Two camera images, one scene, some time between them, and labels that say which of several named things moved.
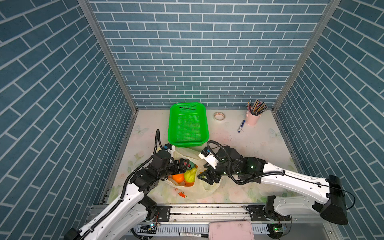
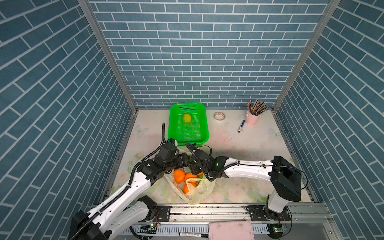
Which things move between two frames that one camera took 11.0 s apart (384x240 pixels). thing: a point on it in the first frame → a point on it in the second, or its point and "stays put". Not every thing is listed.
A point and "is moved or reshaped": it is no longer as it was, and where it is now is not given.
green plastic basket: x=188 y=126 stays put
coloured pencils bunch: x=258 y=107 stays put
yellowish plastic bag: x=202 y=189 is moved or reshaped
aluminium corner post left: x=91 y=16 stays put
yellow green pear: x=189 y=175 → x=186 y=118
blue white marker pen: x=241 y=126 stays put
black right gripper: x=208 y=178 → x=192 y=167
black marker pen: x=200 y=235 stays put
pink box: x=231 y=230 stays put
